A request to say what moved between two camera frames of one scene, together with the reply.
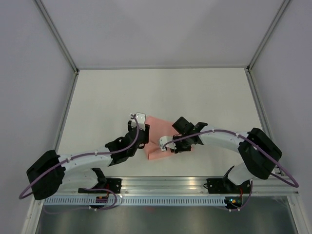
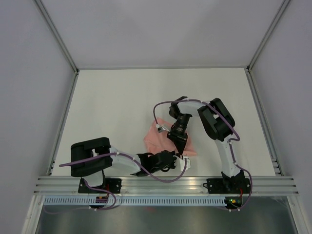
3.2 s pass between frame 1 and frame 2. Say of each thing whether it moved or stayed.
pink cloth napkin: moved
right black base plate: stayed
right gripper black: moved
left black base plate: stayed
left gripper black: moved
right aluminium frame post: stayed
